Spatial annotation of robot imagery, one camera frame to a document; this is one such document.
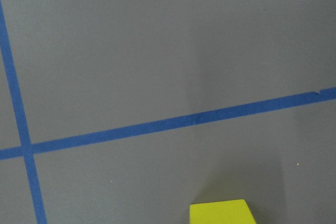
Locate yellow wooden block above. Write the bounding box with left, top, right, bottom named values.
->
left=190, top=199, right=256, bottom=224

